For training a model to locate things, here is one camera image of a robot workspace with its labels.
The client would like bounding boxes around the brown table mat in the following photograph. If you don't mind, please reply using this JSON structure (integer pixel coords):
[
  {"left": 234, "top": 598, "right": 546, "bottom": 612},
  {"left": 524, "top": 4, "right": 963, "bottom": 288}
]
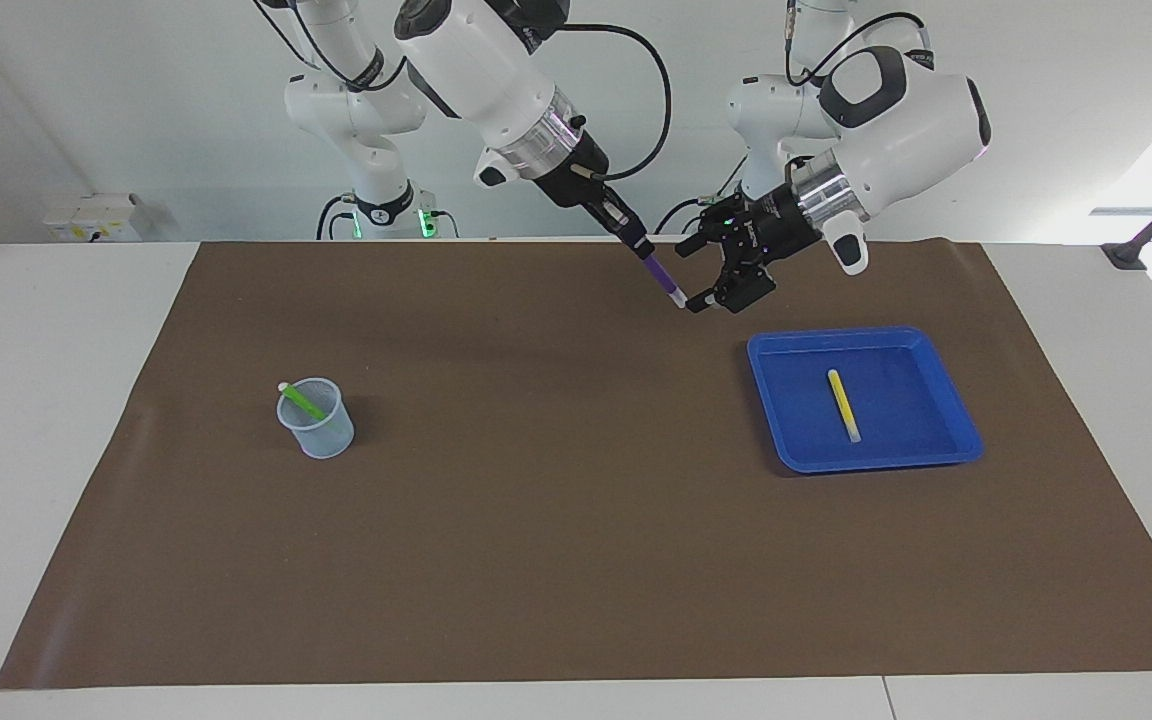
[{"left": 0, "top": 240, "right": 1152, "bottom": 691}]

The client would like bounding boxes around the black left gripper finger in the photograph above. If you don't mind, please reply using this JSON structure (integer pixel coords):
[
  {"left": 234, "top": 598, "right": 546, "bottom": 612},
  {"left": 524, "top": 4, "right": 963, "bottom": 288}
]
[
  {"left": 686, "top": 262, "right": 777, "bottom": 315},
  {"left": 674, "top": 208, "right": 737, "bottom": 259}
]

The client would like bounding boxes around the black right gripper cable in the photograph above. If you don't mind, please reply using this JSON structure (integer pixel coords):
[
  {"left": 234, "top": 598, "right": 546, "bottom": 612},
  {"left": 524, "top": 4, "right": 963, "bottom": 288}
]
[{"left": 556, "top": 22, "right": 675, "bottom": 184}]

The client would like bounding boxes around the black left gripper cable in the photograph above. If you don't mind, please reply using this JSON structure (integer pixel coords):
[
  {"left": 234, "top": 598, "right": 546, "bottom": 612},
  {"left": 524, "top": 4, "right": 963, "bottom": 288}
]
[{"left": 784, "top": 0, "right": 929, "bottom": 87}]

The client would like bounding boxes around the white wall socket box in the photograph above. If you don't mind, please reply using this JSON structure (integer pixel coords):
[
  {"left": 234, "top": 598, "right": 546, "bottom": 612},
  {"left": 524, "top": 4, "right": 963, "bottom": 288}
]
[{"left": 43, "top": 193, "right": 142, "bottom": 243}]

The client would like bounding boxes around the purple pen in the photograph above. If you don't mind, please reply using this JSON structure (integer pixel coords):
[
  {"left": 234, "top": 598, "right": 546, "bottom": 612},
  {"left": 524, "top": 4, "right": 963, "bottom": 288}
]
[{"left": 643, "top": 253, "right": 689, "bottom": 311}]

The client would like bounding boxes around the blue plastic tray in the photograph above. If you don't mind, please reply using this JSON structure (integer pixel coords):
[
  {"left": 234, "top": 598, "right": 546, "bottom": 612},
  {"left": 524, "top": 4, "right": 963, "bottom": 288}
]
[{"left": 746, "top": 326, "right": 985, "bottom": 475}]

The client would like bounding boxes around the translucent plastic cup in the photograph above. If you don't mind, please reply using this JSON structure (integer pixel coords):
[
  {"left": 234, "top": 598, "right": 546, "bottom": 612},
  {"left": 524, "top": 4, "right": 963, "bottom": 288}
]
[{"left": 276, "top": 377, "right": 356, "bottom": 460}]

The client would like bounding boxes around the green pen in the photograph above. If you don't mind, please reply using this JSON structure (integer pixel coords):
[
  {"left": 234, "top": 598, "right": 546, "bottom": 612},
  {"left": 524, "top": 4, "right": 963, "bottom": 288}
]
[{"left": 278, "top": 381, "right": 329, "bottom": 422}]

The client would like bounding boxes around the black arm base cable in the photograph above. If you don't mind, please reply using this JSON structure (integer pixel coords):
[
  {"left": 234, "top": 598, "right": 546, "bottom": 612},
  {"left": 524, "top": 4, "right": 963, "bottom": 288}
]
[
  {"left": 654, "top": 152, "right": 749, "bottom": 237},
  {"left": 316, "top": 194, "right": 357, "bottom": 241}
]

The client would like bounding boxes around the black right arm base cable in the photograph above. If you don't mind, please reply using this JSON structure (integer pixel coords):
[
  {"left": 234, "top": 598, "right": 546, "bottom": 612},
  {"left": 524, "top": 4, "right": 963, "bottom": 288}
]
[{"left": 316, "top": 194, "right": 357, "bottom": 241}]

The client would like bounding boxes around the yellow pen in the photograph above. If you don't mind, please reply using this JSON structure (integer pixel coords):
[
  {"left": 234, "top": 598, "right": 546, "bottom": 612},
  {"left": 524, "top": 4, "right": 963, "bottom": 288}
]
[{"left": 827, "top": 369, "right": 863, "bottom": 445}]

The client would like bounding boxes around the black left arm base cable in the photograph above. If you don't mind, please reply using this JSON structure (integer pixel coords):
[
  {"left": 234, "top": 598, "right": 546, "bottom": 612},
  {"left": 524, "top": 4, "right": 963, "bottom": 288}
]
[{"left": 654, "top": 152, "right": 749, "bottom": 237}]

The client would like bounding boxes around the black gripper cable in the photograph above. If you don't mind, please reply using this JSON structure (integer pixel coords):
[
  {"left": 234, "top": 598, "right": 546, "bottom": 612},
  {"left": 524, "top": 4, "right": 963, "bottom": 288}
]
[
  {"left": 556, "top": 22, "right": 675, "bottom": 184},
  {"left": 784, "top": 0, "right": 929, "bottom": 87}
]

